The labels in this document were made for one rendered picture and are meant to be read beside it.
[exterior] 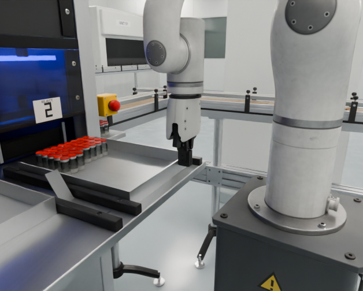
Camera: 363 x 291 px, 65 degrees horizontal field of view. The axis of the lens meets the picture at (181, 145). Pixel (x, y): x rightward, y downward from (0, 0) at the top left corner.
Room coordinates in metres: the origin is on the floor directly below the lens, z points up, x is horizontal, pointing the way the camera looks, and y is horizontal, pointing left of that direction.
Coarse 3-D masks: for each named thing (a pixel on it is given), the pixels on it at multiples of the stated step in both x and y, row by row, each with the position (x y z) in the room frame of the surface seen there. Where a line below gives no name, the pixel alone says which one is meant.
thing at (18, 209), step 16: (0, 192) 0.55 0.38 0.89; (16, 192) 0.52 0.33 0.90; (32, 192) 0.50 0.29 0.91; (0, 208) 0.49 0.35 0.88; (16, 208) 0.49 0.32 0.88; (32, 208) 0.43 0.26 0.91; (48, 208) 0.46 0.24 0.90; (0, 224) 0.38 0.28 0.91; (16, 224) 0.41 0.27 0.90; (32, 224) 0.43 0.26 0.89; (0, 240) 0.38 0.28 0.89
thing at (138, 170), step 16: (112, 144) 0.84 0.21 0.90; (128, 144) 0.81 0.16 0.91; (96, 160) 0.75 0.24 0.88; (112, 160) 0.75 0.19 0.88; (128, 160) 0.75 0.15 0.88; (144, 160) 0.75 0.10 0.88; (160, 160) 0.75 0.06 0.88; (176, 160) 0.66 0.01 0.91; (64, 176) 0.58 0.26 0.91; (80, 176) 0.64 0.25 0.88; (96, 176) 0.64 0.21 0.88; (112, 176) 0.64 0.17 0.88; (128, 176) 0.64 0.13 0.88; (144, 176) 0.64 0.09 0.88; (160, 176) 0.59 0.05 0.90; (112, 192) 0.51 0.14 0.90; (128, 192) 0.49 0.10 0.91; (144, 192) 0.53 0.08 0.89
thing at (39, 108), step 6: (36, 102) 0.75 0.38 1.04; (42, 102) 0.77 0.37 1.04; (54, 102) 0.80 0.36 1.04; (60, 102) 0.82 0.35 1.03; (36, 108) 0.75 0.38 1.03; (42, 108) 0.76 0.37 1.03; (48, 108) 0.78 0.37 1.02; (54, 108) 0.80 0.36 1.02; (60, 108) 0.81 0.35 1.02; (36, 114) 0.75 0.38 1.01; (42, 114) 0.76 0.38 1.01; (48, 114) 0.78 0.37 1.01; (54, 114) 0.79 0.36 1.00; (60, 114) 0.81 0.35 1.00; (36, 120) 0.74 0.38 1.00; (42, 120) 0.76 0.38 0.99; (48, 120) 0.77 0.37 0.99
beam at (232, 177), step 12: (216, 168) 1.52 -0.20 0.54; (228, 168) 1.51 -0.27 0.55; (240, 168) 1.50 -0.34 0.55; (192, 180) 1.58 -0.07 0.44; (204, 180) 1.56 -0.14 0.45; (216, 180) 1.51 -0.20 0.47; (228, 180) 1.48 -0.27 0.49; (240, 180) 1.45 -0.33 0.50; (348, 192) 1.21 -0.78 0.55; (360, 192) 1.21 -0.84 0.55
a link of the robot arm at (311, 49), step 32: (288, 0) 0.44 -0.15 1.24; (320, 0) 0.41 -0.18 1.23; (352, 0) 0.41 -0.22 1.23; (288, 32) 0.44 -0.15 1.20; (320, 32) 0.42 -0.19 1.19; (352, 32) 0.42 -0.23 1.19; (288, 64) 0.47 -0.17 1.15; (320, 64) 0.44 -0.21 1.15; (288, 96) 0.49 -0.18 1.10; (320, 96) 0.47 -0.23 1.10; (320, 128) 0.47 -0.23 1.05
